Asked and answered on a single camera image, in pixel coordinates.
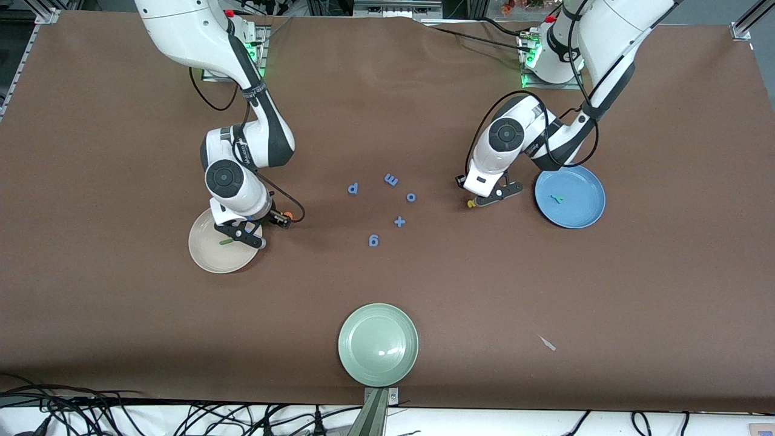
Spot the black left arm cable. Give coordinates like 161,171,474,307
465,0,600,176

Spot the grey background equipment box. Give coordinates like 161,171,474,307
353,0,443,18

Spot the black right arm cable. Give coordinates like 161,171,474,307
189,67,305,223

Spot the blue round plate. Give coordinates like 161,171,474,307
534,165,606,230

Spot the black base power cable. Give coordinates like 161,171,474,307
424,24,533,55

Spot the brown table cover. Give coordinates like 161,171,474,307
0,9,775,414

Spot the beige round plate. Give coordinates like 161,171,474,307
188,209,264,274

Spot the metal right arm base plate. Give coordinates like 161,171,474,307
203,24,268,82

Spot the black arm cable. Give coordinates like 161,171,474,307
189,67,305,223
465,0,600,176

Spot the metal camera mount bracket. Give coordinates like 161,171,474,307
347,386,400,436

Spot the aluminium table edge rail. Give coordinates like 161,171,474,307
0,24,38,119

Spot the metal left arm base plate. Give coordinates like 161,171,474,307
519,30,585,90

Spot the green round plate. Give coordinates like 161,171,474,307
338,303,420,388

